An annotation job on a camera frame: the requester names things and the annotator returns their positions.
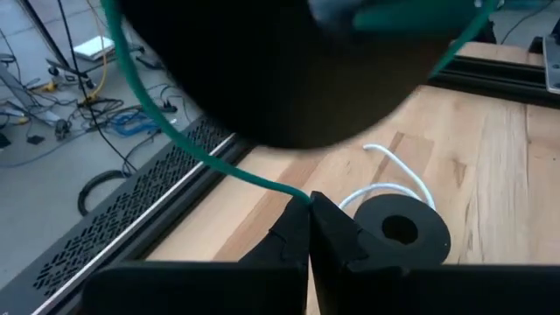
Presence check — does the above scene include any thin green wire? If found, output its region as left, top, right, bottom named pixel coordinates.
left=101, top=0, right=500, bottom=207

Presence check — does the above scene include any white flat panel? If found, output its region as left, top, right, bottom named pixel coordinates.
left=72, top=35, right=117, bottom=62

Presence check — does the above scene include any black coiled cable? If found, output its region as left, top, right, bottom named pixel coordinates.
left=77, top=169, right=132, bottom=218

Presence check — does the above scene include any blue coiled cable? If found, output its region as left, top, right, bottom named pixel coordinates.
left=107, top=111, right=161, bottom=137

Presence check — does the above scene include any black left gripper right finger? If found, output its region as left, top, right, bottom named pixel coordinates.
left=309, top=191, right=560, bottom=315

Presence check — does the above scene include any black equipment stand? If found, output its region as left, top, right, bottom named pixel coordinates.
left=17, top=0, right=145, bottom=88

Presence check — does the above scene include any thin yellow cable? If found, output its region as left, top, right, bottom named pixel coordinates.
left=41, top=0, right=109, bottom=106

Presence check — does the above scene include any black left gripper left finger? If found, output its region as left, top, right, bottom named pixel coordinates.
left=81, top=196, right=312, bottom=315

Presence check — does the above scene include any grey metal mounting plate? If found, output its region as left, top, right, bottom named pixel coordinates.
left=542, top=34, right=560, bottom=95

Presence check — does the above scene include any black plastic wire spool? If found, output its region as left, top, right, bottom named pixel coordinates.
left=353, top=193, right=452, bottom=268
left=117, top=0, right=465, bottom=150

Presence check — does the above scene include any black power adapter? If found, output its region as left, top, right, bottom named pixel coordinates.
left=135, top=54, right=165, bottom=71

